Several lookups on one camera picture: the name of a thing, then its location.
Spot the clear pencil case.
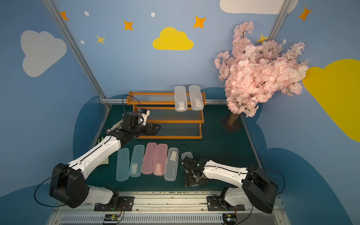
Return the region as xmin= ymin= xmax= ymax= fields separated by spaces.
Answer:
xmin=164 ymin=147 xmax=179 ymax=182
xmin=174 ymin=86 xmax=188 ymax=112
xmin=188 ymin=85 xmax=204 ymax=111
xmin=181 ymin=152 xmax=194 ymax=167

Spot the pink pencil case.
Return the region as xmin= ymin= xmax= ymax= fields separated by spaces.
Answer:
xmin=153 ymin=143 xmax=168 ymax=176
xmin=141 ymin=142 xmax=158 ymax=174

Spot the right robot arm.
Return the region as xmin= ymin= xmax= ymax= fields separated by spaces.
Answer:
xmin=181 ymin=156 xmax=278 ymax=214

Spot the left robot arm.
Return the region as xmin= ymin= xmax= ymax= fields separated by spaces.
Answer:
xmin=49 ymin=109 xmax=161 ymax=208

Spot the orange three-tier shelf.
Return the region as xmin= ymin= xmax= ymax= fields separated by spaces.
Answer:
xmin=127 ymin=92 xmax=204 ymax=139

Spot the right blue pencil case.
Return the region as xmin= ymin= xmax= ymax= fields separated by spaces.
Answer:
xmin=128 ymin=144 xmax=145 ymax=178

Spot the blue pencil case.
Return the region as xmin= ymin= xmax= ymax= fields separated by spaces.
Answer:
xmin=116 ymin=148 xmax=130 ymax=182
xmin=128 ymin=144 xmax=145 ymax=178

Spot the left blue pencil case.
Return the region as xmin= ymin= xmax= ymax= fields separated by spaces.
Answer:
xmin=116 ymin=148 xmax=130 ymax=182

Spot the white cotton work glove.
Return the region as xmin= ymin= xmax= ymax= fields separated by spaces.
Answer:
xmin=112 ymin=119 xmax=123 ymax=130

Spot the green black work glove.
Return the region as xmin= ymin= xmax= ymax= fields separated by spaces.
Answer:
xmin=97 ymin=137 xmax=109 ymax=167

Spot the right circuit board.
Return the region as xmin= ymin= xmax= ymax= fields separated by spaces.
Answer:
xmin=222 ymin=214 xmax=237 ymax=225

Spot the circuit board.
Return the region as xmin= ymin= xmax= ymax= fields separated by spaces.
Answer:
xmin=222 ymin=214 xmax=237 ymax=225
xmin=104 ymin=214 xmax=121 ymax=223

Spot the left circuit board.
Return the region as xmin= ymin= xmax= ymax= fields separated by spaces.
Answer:
xmin=104 ymin=214 xmax=121 ymax=223

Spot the pink cherry blossom tree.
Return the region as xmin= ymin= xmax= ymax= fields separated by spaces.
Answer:
xmin=214 ymin=21 xmax=308 ymax=117

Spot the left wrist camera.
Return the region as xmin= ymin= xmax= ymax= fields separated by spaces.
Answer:
xmin=139 ymin=108 xmax=150 ymax=126

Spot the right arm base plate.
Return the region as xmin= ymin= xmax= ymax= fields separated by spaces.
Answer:
xmin=206 ymin=195 xmax=246 ymax=212

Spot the aluminium back rail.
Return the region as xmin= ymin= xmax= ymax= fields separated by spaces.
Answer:
xmin=99 ymin=98 xmax=227 ymax=106

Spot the aluminium rail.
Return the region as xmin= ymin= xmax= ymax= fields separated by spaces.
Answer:
xmin=99 ymin=98 xmax=227 ymax=106
xmin=47 ymin=191 xmax=290 ymax=225

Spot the aluminium front rail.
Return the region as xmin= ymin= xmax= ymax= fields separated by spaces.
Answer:
xmin=47 ymin=191 xmax=290 ymax=225

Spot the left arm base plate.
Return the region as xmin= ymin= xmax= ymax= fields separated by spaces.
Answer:
xmin=94 ymin=196 xmax=135 ymax=212

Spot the aluminium frame post left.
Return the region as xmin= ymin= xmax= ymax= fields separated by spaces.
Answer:
xmin=43 ymin=0 xmax=106 ymax=98

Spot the aluminium frame post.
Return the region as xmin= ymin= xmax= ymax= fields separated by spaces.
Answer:
xmin=43 ymin=0 xmax=106 ymax=98
xmin=268 ymin=0 xmax=293 ymax=40

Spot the aluminium frame post right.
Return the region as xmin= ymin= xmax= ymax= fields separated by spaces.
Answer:
xmin=268 ymin=0 xmax=293 ymax=40

